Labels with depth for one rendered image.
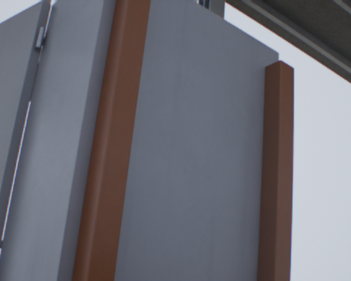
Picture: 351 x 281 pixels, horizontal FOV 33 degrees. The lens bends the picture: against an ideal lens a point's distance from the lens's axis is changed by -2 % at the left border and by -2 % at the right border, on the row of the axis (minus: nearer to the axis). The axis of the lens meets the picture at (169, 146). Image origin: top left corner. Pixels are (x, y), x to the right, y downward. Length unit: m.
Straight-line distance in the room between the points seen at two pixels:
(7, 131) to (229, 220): 0.39
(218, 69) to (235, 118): 0.09
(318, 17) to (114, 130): 6.52
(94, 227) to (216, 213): 0.26
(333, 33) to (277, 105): 6.47
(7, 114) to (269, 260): 0.50
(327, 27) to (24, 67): 6.52
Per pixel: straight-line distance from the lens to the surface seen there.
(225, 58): 1.06
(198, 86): 0.99
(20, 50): 1.10
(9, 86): 1.07
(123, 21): 0.89
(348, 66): 7.92
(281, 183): 1.02
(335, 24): 7.39
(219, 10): 6.16
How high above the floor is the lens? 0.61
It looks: 23 degrees up
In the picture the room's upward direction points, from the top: 6 degrees clockwise
